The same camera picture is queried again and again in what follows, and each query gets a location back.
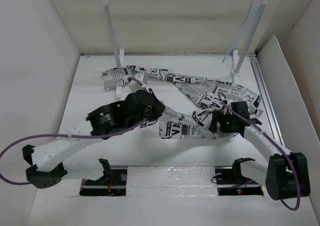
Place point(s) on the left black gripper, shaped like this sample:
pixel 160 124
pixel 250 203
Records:
pixel 158 109

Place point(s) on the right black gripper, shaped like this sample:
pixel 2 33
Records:
pixel 219 116

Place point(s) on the black white newspaper print trousers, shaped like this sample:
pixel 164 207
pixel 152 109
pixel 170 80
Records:
pixel 206 93

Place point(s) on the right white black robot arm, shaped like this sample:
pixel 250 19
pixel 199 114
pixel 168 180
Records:
pixel 286 174

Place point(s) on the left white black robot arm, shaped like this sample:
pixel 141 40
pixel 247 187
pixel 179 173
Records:
pixel 48 164

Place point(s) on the clear blue plastic hanger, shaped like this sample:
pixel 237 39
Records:
pixel 247 21

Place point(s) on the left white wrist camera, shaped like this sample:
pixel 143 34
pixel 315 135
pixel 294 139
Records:
pixel 139 83

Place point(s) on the aluminium rail right side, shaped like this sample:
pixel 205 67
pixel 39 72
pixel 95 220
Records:
pixel 266 101

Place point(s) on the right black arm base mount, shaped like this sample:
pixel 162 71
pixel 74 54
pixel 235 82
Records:
pixel 231 182

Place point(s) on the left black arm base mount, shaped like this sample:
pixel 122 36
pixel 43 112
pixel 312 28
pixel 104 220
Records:
pixel 112 183

